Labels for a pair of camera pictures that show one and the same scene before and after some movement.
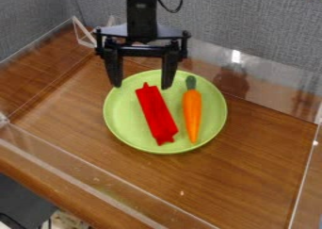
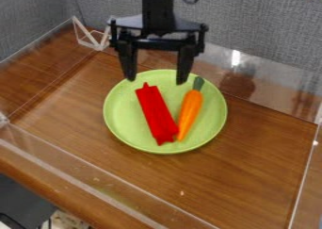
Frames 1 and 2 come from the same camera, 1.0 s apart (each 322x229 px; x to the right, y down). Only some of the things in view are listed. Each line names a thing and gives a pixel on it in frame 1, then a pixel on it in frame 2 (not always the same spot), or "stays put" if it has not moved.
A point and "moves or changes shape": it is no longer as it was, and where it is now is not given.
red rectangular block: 160,122 stays put
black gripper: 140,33 to 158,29
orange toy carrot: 192,107 moves or changes shape
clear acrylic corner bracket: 84,37 stays put
